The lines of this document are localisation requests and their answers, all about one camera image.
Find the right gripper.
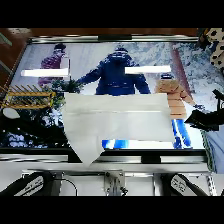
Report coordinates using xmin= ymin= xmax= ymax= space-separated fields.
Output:
xmin=184 ymin=109 xmax=213 ymax=133

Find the white T-shirt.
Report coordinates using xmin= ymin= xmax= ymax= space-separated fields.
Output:
xmin=61 ymin=92 xmax=176 ymax=168

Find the green striped garment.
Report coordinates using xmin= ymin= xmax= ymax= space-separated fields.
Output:
xmin=201 ymin=127 xmax=224 ymax=175

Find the white black-spotted garment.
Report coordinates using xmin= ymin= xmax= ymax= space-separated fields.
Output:
xmin=198 ymin=28 xmax=224 ymax=72

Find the black cable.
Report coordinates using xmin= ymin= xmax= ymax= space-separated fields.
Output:
xmin=61 ymin=175 xmax=79 ymax=197

